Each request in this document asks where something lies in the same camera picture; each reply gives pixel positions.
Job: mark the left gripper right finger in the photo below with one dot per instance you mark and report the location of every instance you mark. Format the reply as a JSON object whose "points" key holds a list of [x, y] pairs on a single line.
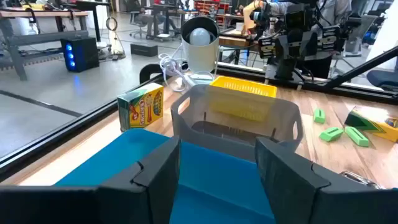
{"points": [[286, 186]]}

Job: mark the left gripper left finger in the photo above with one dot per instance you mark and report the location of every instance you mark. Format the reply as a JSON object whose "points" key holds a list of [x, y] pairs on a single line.
{"points": [[149, 186]]}

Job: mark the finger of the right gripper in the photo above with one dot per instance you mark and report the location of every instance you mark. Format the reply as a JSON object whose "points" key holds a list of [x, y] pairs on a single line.
{"points": [[266, 47], [330, 38]]}

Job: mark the green slotted plastic block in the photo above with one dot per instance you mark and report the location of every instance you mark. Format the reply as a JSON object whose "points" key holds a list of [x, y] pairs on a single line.
{"points": [[357, 136], [319, 115], [331, 134]]}

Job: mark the yellow green crayon box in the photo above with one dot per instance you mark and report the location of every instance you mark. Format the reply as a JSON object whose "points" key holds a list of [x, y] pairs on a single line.
{"points": [[379, 124], [143, 105]]}

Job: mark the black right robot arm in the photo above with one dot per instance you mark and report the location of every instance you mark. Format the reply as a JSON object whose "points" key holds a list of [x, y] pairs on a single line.
{"points": [[284, 67]]}

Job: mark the person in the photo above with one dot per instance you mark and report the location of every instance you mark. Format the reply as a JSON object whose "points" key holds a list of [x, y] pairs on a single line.
{"points": [[332, 12]]}

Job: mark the wooden table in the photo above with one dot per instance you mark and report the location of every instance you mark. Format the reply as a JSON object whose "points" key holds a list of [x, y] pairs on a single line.
{"points": [[236, 40]]}

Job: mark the yellow mesh plastic basket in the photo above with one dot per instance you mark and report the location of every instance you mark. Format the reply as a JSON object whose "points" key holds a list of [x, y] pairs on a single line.
{"points": [[242, 85]]}

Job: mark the blue chair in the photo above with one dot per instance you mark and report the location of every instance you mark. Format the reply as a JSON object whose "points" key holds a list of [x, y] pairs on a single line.
{"points": [[384, 77]]}

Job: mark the red storage shelves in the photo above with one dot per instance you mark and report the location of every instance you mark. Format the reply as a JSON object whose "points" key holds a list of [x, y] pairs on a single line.
{"points": [[211, 7]]}

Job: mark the teal plastic bin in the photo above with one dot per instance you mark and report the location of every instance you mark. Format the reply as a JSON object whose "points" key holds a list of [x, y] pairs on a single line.
{"points": [[217, 180]]}

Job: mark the grey translucent plastic bin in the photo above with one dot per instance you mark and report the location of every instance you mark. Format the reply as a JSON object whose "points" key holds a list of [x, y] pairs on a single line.
{"points": [[182, 124]]}

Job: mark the black table clamp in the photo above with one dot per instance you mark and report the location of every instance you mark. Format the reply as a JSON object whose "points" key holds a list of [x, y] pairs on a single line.
{"points": [[146, 70]]}

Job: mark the black flat case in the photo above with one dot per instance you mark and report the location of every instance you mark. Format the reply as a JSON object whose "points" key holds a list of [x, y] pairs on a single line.
{"points": [[144, 49]]}

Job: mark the office chair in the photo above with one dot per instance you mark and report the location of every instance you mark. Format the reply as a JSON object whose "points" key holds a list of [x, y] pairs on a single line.
{"points": [[140, 20]]}

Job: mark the black computer tower blue lights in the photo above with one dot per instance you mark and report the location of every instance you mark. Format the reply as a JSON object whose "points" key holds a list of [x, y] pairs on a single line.
{"points": [[82, 53]]}

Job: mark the wooden workbench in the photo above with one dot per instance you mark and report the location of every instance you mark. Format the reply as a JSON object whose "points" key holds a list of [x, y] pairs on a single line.
{"points": [[43, 14]]}

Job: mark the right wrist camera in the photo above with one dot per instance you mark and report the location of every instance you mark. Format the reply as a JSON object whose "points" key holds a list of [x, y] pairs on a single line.
{"points": [[295, 18]]}

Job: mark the black aluminium table frame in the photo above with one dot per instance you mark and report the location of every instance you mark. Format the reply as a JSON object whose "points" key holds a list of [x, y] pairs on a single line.
{"points": [[77, 127]]}

